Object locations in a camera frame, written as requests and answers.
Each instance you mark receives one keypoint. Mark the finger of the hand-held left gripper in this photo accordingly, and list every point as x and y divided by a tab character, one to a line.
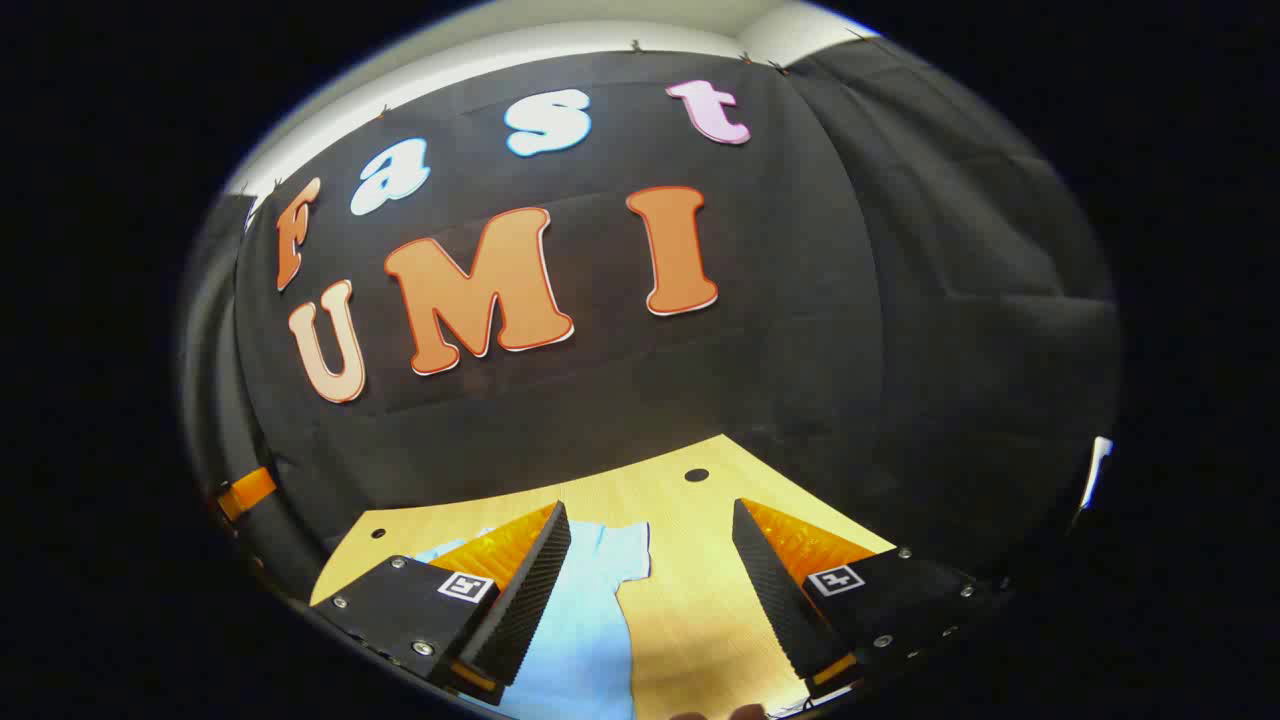
245	492

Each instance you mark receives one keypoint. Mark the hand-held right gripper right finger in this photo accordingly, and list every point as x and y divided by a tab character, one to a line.
775	600

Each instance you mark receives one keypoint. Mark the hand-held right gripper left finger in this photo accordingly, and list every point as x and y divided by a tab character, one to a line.
530	600

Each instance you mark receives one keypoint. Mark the light blue T-shirt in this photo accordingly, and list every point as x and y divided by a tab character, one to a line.
590	640

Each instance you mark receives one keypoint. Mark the black backdrop cloth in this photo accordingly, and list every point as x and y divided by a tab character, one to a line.
800	380

